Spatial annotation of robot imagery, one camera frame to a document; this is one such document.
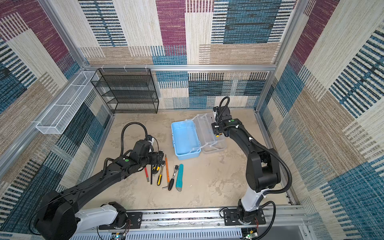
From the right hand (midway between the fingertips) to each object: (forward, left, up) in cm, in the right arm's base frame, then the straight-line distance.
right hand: (218, 127), depth 91 cm
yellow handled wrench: (-24, +35, -13) cm, 44 cm away
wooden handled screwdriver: (-4, +1, -3) cm, 5 cm away
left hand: (-14, +36, -2) cm, 39 cm away
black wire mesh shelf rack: (+33, +62, +4) cm, 70 cm away
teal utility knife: (-28, +24, -14) cm, 39 cm away
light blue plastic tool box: (+2, +17, -12) cm, 21 cm away
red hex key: (-22, +43, -13) cm, 50 cm away
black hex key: (-23, +40, -13) cm, 48 cm away
